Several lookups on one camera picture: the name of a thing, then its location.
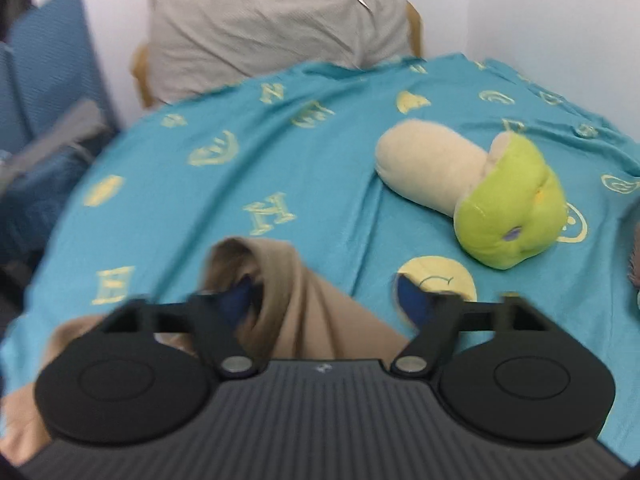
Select light green fleece blanket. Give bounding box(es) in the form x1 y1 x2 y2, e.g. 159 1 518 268
622 198 640 309

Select green beige plush toy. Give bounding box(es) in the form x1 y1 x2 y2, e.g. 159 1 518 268
375 119 568 270

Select wooden bed headboard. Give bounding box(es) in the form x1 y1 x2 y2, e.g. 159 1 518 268
130 0 426 111

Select tan printed t-shirt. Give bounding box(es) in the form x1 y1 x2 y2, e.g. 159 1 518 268
1 237 408 466

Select grey pillow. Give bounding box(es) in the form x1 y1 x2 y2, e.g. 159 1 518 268
143 0 414 108

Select teal patterned bed sheet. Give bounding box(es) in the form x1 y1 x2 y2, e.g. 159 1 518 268
1 54 639 462

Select near blue covered chair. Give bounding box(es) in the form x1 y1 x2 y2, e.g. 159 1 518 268
1 0 119 263

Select grey folded cloth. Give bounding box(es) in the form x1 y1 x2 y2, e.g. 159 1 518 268
1 99 115 194

